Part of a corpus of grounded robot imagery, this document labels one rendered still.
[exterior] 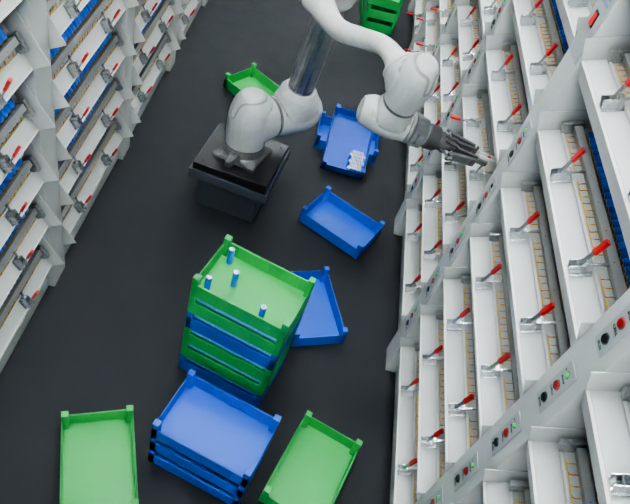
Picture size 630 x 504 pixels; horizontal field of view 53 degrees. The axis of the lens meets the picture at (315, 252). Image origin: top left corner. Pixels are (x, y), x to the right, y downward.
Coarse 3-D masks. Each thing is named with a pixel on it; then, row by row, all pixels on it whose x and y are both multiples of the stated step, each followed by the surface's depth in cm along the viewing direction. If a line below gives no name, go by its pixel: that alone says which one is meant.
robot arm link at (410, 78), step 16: (304, 0) 192; (320, 0) 189; (320, 16) 190; (336, 16) 188; (336, 32) 186; (352, 32) 181; (368, 32) 177; (368, 48) 177; (384, 48) 171; (400, 48) 171; (400, 64) 165; (416, 64) 161; (432, 64) 162; (384, 80) 171; (400, 80) 165; (416, 80) 162; (432, 80) 163; (384, 96) 174; (400, 96) 167; (416, 96) 166; (400, 112) 172
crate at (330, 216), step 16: (304, 208) 263; (320, 208) 276; (336, 208) 279; (352, 208) 275; (304, 224) 268; (320, 224) 262; (336, 224) 272; (352, 224) 274; (368, 224) 275; (384, 224) 270; (336, 240) 262; (352, 240) 268; (368, 240) 270; (352, 256) 262
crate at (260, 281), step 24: (216, 264) 190; (240, 264) 193; (264, 264) 191; (192, 288) 179; (216, 288) 185; (240, 288) 187; (264, 288) 189; (288, 288) 191; (312, 288) 187; (240, 312) 177; (288, 312) 185
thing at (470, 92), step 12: (468, 84) 220; (480, 84) 220; (468, 96) 224; (480, 96) 221; (468, 108) 219; (480, 108) 218; (468, 132) 209; (480, 144) 204; (468, 168) 197; (468, 180) 193; (480, 180) 192; (468, 192) 189; (480, 192) 189; (468, 204) 186
